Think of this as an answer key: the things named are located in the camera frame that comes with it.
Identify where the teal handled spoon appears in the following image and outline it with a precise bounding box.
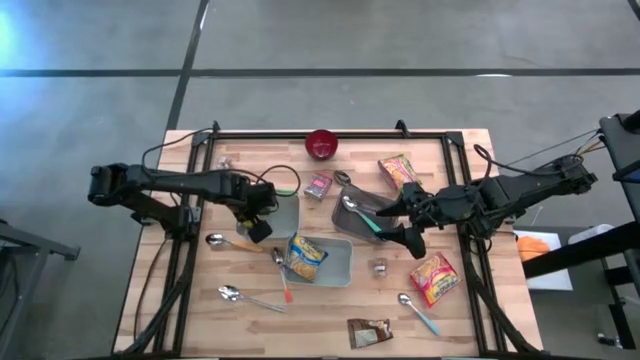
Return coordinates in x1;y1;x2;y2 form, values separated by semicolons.
341;195;384;234

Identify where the blue yellow noodle packet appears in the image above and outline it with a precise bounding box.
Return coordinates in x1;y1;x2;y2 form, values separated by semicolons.
284;232;330;282

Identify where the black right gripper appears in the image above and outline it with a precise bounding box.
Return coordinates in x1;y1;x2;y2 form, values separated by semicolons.
375;183;441;260

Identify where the light blue handled spoon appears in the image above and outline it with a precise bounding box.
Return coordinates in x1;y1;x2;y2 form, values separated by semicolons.
397;292;442;337

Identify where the orange object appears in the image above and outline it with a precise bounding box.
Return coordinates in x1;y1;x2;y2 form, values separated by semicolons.
516;235;552;263

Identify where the orange handled spoon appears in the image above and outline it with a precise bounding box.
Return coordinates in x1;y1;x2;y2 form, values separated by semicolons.
270;246;295;305

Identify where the all metal spoon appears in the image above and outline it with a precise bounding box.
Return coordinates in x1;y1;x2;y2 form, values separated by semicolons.
217;284;288;315

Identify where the brown snack packet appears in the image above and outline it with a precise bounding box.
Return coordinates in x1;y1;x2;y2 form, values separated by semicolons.
346;317;395;350

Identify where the red and black bowl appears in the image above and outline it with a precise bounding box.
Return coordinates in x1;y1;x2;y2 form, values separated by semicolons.
304;128;340;161

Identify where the dark grey plastic bin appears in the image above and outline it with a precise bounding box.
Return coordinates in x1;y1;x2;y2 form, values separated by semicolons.
330;183;402;245

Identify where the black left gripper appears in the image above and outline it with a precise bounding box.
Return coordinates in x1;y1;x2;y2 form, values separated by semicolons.
234;181;279;245

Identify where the wires to side cart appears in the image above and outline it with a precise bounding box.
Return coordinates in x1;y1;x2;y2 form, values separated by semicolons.
499;128;604;169

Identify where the black stand bar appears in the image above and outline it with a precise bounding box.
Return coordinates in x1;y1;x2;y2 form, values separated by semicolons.
522;219;640;351

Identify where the black side cart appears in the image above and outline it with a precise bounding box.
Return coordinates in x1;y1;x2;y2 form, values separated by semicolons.
598;110;640;224

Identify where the white paper sheet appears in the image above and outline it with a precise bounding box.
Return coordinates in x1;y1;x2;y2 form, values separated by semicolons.
513;229;574;292

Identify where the red orange ramen packet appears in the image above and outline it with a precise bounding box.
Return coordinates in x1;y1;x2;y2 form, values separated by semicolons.
409;251;462;308

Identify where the white plastic container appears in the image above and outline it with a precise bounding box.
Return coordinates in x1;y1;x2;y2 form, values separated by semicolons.
568;223;615;246

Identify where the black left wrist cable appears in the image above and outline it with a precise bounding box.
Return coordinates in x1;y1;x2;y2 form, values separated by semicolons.
257;164;302;197

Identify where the wooden handled spoon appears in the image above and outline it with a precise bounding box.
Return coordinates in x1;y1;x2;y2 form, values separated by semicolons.
205;232;265;254

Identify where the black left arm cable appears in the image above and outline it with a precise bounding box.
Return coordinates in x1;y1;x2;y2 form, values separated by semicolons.
141;127;217;171

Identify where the grey side table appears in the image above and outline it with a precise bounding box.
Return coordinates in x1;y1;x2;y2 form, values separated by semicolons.
0;218;81;360

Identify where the pink Maruchan ramen packet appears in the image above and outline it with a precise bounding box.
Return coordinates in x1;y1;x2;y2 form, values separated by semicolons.
376;153;420;192

